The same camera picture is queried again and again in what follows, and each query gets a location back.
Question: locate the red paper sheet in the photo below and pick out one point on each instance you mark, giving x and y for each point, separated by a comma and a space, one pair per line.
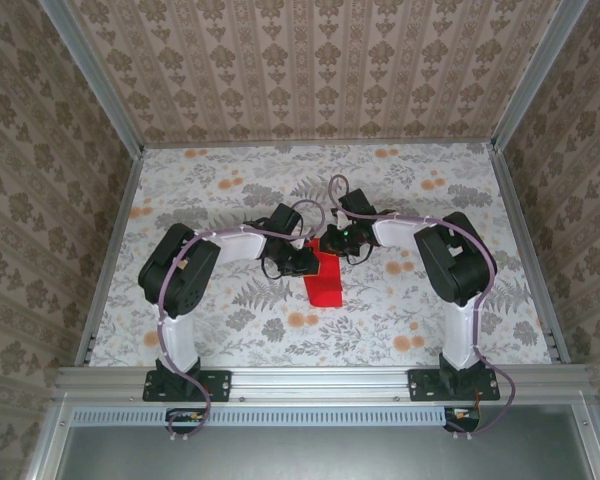
325, 290

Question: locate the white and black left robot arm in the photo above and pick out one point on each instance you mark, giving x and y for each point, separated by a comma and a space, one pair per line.
195, 280

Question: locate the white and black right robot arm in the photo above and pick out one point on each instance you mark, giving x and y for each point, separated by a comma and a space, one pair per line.
455, 265

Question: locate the grey metal sheet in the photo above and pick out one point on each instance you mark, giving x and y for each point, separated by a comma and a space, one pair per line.
330, 455

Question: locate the floral tablecloth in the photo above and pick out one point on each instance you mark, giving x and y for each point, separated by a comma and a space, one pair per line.
205, 165

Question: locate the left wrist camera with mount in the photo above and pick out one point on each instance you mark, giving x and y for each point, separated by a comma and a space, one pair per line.
302, 243

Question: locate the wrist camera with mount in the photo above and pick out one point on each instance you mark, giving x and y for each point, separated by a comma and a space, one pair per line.
338, 218
302, 243

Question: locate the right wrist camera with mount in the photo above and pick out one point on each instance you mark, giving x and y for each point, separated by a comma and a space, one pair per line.
338, 218

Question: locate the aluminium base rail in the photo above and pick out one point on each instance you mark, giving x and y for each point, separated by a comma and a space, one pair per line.
320, 382

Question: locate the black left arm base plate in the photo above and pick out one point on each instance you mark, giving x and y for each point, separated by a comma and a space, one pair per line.
220, 385

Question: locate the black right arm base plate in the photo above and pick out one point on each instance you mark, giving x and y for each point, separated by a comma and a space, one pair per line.
420, 385

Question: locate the aluminium side rail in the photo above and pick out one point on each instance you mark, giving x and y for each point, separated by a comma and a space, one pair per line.
124, 200
514, 200

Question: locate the aluminium corner post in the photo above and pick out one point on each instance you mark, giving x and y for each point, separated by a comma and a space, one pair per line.
100, 80
526, 80

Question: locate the aluminium outer frame bar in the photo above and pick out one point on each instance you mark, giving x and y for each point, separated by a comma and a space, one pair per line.
594, 440
45, 440

